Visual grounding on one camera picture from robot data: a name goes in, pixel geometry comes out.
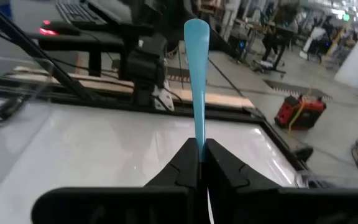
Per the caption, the black perforated crate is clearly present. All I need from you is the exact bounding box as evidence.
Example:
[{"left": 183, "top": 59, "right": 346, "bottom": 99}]
[{"left": 273, "top": 94, "right": 328, "bottom": 131}]

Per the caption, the black computer mouse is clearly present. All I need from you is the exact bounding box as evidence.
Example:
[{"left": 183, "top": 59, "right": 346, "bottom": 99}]
[{"left": 39, "top": 19, "right": 81, "bottom": 37}]

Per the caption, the black metal table frame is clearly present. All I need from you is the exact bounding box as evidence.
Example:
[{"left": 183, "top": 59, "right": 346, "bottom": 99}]
[{"left": 0, "top": 0, "right": 315, "bottom": 172}]

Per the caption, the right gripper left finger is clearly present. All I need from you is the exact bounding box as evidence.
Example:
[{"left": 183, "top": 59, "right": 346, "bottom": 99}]
[{"left": 144, "top": 138, "right": 203, "bottom": 224}]

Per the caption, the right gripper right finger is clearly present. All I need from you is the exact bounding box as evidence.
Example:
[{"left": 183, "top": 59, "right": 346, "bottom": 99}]
[{"left": 206, "top": 139, "right": 281, "bottom": 224}]

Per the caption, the yellow cable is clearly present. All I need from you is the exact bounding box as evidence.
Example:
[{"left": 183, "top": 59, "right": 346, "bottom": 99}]
[{"left": 287, "top": 96, "right": 309, "bottom": 134}]

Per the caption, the black side table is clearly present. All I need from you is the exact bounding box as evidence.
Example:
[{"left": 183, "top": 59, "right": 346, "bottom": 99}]
[{"left": 26, "top": 29, "right": 129, "bottom": 78}]

